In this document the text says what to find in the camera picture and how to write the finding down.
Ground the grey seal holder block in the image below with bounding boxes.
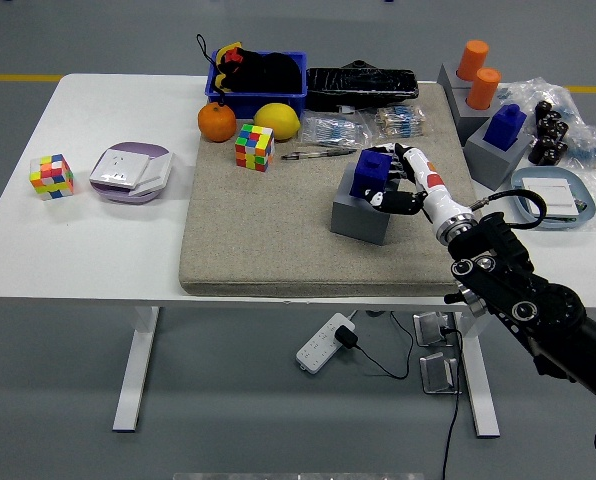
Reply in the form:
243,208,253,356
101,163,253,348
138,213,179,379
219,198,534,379
436,62,477,94
330,162,399,246
463,118,534,191
447,85,502,148

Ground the black power adapter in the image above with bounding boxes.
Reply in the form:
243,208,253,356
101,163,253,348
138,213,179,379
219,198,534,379
335,324,359,349

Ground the long black floor cable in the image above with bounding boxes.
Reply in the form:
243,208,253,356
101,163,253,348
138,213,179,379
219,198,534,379
439,325,464,480

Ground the yellow lemon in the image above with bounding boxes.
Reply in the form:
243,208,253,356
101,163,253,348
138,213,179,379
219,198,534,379
253,102,302,142

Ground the clear bag of blue resistors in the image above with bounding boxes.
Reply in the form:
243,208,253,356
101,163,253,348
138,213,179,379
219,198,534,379
298,113,375,152

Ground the light blue tray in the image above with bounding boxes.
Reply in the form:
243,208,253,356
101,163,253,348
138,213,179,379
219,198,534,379
510,166,596,231

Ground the white wall socket panel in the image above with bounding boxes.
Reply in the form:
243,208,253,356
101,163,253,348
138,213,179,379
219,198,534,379
88,149,150,190

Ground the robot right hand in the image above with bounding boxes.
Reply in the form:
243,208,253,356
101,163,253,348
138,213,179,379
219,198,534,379
362,142,473,230

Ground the white table leg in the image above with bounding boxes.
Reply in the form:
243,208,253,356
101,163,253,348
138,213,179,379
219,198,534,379
112,305,160,433
454,312,502,440

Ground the clear bag of tan resistors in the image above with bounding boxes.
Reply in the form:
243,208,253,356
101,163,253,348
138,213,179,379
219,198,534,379
360,106,427,142

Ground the white power strip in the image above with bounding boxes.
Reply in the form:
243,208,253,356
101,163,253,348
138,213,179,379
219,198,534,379
296,312,357,374

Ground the orange cylinder seal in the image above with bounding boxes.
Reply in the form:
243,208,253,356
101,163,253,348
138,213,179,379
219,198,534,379
456,39,491,81
465,67,503,111

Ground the black plastic-wrapped keyboard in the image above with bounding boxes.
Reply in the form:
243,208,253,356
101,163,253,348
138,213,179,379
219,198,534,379
305,59,421,113

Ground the large clear plastic bag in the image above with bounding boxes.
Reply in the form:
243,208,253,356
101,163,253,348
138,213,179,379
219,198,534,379
495,77,596,174

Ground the purple tray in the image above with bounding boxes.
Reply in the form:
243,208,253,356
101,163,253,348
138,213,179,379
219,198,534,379
89,141,173,206

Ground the blue plastic bin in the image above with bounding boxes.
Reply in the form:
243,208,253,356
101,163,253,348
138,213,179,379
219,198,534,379
204,49,309,120

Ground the metal foot pedal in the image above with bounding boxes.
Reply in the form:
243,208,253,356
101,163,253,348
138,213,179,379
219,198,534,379
419,351,462,396
413,310,458,348

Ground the grey-brown fabric mat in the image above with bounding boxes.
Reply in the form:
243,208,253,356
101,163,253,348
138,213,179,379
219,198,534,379
177,82,480,297

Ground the black lanyard strap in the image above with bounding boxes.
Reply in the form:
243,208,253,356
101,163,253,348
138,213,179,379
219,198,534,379
195,33,228,106

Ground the orange fruit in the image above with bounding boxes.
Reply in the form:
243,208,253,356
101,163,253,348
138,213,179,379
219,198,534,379
197,102,238,144

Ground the black pouch with yellow trim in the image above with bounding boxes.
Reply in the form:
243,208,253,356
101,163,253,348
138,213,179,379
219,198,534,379
214,42,303,95

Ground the black adapter cable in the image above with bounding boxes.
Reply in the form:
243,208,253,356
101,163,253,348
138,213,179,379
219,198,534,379
351,309,416,380

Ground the multicoloured puzzle cube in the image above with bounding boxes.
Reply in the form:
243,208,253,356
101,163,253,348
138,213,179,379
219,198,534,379
234,123,276,174
29,153,75,202

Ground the black and silver pen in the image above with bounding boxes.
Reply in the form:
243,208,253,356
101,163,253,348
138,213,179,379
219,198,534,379
280,148,358,163

